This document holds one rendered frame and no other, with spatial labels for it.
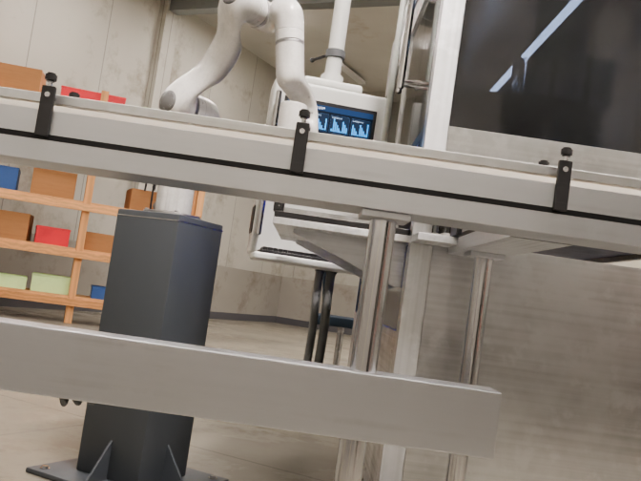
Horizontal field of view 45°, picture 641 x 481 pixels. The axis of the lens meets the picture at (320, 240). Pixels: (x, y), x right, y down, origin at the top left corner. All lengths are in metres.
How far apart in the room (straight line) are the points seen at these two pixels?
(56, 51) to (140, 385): 8.86
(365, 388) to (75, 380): 0.52
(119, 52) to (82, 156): 9.53
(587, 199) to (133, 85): 9.95
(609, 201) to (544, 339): 0.88
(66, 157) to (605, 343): 1.57
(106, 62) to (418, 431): 9.62
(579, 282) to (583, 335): 0.15
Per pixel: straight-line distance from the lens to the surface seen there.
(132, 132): 1.42
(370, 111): 3.32
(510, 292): 2.25
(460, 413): 1.42
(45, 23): 10.05
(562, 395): 2.31
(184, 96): 2.54
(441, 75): 2.30
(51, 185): 8.53
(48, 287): 8.47
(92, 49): 10.57
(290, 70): 2.37
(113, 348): 1.43
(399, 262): 2.30
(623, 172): 2.39
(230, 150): 1.39
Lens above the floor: 0.68
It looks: 4 degrees up
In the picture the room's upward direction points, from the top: 8 degrees clockwise
